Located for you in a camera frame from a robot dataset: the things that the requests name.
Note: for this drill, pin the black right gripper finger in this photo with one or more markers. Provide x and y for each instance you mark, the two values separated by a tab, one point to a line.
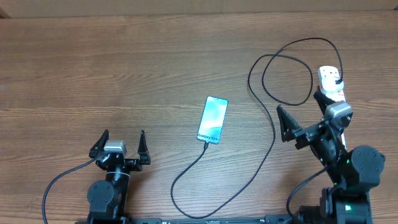
323	102
288	125

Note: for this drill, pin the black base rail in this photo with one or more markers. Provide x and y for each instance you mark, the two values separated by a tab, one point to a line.
268	219

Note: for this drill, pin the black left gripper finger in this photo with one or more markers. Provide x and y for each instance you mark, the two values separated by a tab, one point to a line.
99	145
142	150

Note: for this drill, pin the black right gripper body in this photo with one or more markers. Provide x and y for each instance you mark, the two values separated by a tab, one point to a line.
306	137

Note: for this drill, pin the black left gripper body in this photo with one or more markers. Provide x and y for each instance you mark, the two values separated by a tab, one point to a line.
132	165

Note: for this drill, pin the white power strip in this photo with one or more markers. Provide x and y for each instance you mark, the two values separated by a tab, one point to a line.
330	71

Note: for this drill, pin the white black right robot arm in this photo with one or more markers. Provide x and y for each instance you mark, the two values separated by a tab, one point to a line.
353	173

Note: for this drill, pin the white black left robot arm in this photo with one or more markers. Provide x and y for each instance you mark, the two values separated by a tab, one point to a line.
108	197

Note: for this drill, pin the white charger plug adapter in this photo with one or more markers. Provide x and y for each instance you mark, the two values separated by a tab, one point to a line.
329	85

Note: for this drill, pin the black samsung smartphone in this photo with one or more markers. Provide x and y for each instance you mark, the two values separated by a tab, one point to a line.
212	120

